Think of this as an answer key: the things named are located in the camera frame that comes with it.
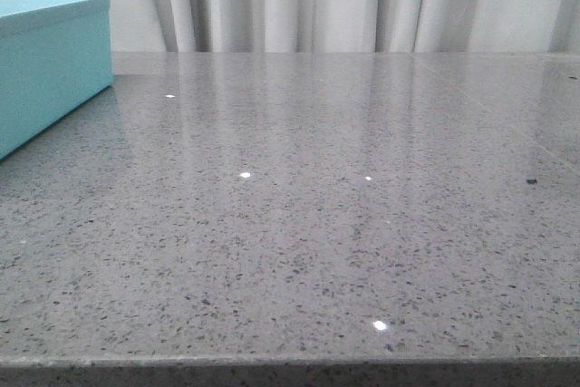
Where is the light blue storage box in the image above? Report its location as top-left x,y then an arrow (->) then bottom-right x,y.
1,0 -> 113,157

